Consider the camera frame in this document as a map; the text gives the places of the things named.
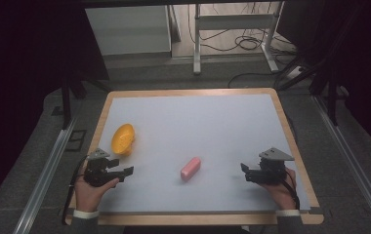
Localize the white desk frame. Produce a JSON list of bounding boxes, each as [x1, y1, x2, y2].
[[192, 1, 286, 76]]

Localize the white power strip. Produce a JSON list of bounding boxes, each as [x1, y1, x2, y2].
[[285, 65, 307, 81]]

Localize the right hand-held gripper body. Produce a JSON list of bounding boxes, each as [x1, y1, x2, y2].
[[258, 146, 296, 186]]

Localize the white table mat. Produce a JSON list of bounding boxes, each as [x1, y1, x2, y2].
[[96, 94, 312, 215]]

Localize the white cabinet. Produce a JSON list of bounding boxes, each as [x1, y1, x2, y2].
[[84, 5, 173, 57]]

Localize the black metal stand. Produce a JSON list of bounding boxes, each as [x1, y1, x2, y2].
[[275, 48, 350, 128], [60, 72, 111, 131]]

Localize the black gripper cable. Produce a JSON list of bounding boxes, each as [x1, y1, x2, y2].
[[280, 169, 302, 211], [61, 155, 89, 226]]

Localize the person's right hand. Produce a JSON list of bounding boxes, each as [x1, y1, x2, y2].
[[259, 168, 301, 213]]

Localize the yellow plastic soap dish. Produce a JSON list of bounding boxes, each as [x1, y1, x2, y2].
[[110, 123, 137, 156]]

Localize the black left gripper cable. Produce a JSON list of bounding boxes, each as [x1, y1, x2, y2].
[[61, 155, 89, 226]]

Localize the pink soap bar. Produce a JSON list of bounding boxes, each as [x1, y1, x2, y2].
[[180, 156, 203, 182]]

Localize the person's left hand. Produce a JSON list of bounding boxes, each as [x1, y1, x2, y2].
[[73, 165, 120, 213]]

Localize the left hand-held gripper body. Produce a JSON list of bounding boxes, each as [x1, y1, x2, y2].
[[84, 147, 124, 188]]

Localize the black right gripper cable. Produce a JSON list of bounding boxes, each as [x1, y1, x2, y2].
[[280, 169, 302, 211]]

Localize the aluminium rail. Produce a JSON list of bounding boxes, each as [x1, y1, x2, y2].
[[310, 95, 371, 234], [12, 117, 78, 234]]

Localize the dark floor plate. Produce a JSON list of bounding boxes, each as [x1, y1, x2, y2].
[[63, 129, 88, 153]]

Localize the black floor cables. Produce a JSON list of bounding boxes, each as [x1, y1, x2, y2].
[[186, 2, 298, 66]]

